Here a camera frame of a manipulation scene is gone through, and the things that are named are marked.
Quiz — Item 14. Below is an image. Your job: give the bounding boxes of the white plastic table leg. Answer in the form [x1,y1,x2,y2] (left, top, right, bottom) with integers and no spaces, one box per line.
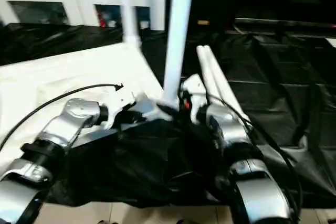
[202,45,250,125]
[196,45,220,98]
[119,0,143,49]
[162,0,196,109]

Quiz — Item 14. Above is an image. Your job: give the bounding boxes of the white plastic table top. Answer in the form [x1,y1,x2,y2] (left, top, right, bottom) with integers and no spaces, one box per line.
[0,39,176,175]

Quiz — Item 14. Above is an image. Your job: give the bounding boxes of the black plastic sheet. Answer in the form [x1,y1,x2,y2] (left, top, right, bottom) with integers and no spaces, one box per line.
[0,22,336,209]

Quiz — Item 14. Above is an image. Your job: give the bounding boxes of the long black pole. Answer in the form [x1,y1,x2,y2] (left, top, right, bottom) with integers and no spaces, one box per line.
[233,17,336,30]

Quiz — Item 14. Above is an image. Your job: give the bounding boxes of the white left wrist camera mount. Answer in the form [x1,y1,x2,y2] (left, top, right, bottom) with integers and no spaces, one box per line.
[101,89,138,131]

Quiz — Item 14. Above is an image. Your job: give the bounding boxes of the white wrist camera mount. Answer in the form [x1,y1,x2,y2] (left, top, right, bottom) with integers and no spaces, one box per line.
[101,89,138,131]
[182,73,208,125]

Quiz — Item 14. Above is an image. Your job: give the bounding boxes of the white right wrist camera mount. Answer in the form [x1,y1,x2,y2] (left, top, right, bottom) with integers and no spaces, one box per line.
[182,73,208,125]

